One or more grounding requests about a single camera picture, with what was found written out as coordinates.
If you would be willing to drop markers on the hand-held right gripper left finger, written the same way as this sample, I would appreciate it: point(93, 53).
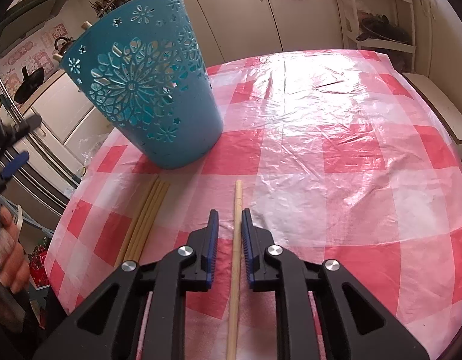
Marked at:
point(212, 240)

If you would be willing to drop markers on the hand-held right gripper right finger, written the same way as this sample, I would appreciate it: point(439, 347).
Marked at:
point(247, 247)

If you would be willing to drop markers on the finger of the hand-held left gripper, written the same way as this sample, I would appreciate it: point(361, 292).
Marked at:
point(17, 163)
point(28, 123)

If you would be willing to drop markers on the bundle of wooden chopsticks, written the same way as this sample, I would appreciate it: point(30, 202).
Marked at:
point(148, 213)

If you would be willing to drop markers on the blue perforated plastic basket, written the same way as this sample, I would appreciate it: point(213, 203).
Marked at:
point(186, 135)

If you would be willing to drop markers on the person's left hand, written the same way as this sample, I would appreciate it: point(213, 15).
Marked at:
point(9, 262)

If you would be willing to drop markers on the black wok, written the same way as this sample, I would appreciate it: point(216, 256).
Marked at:
point(28, 82)

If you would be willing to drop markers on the steel kettle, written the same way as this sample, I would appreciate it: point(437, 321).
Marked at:
point(62, 45)

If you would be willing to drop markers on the red floral cloth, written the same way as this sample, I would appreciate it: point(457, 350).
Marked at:
point(39, 262)

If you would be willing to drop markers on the range hood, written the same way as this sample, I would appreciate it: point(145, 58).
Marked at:
point(28, 18)

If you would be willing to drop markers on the red white checked tablecloth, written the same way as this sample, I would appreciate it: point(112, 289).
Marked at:
point(328, 157)

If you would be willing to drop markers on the white lower kitchen cabinets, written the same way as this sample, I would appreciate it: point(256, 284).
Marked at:
point(234, 15)

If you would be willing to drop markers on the small white wooden stool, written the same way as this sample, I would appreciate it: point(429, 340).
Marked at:
point(441, 105)

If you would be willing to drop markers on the white storage rack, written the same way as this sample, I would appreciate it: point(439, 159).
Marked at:
point(384, 47)

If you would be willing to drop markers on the dark wok in rack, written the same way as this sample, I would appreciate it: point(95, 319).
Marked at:
point(384, 32)

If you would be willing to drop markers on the white drawer cabinet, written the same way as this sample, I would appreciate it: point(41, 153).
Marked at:
point(441, 26)

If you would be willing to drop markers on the silver sliding door frame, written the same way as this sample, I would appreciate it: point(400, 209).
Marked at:
point(39, 172)

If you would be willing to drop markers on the pink wall stickers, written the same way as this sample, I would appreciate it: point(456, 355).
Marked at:
point(32, 56)

